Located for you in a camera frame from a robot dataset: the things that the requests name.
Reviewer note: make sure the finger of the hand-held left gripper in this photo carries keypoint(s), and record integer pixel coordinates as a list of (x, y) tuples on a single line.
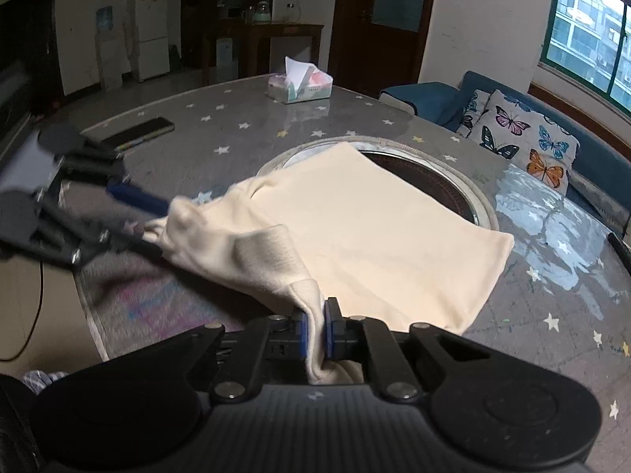
[(140, 199), (123, 239)]

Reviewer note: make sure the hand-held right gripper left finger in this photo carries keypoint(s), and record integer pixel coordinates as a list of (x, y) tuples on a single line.
[(301, 341)]

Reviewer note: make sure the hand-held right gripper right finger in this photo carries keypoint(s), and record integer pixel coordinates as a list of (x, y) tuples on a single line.
[(329, 336)]

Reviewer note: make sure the cream cloth garment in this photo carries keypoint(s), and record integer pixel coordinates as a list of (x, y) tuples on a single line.
[(369, 236)]

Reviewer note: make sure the black remote control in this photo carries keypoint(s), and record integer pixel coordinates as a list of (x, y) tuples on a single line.
[(138, 133)]

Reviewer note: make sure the white water dispenser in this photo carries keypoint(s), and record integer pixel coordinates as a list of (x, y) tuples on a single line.
[(109, 59)]

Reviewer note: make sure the dark cabinet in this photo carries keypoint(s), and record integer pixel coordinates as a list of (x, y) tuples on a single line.
[(29, 59)]

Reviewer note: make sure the checked cloth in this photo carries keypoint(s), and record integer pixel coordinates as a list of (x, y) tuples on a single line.
[(42, 379)]

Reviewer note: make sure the white refrigerator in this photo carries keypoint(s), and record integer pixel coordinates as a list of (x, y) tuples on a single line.
[(153, 34)]

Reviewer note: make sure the round built-in hot plate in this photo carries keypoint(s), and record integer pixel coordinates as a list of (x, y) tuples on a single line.
[(424, 182)]

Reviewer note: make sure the tissue box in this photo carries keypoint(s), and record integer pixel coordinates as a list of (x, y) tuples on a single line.
[(310, 89)]

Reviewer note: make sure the dark wooden side table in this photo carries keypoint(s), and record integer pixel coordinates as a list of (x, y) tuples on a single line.
[(276, 29)]

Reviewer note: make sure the green white kitchen appliance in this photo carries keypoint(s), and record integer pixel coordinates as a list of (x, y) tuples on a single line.
[(261, 13)]

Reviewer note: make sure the white jar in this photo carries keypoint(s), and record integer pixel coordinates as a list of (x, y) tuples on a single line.
[(292, 13)]

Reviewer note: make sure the blue sofa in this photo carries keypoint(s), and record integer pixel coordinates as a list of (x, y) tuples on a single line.
[(429, 101)]

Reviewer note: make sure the dark wooden door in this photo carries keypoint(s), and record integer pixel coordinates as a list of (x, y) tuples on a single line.
[(355, 34)]

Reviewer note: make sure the butterfly print pillow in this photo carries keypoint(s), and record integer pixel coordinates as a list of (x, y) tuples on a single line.
[(522, 138)]

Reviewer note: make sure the black cylindrical object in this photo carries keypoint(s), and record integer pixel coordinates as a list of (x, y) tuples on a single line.
[(622, 251)]

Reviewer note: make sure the green framed window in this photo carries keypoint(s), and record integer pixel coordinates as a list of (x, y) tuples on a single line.
[(581, 24)]

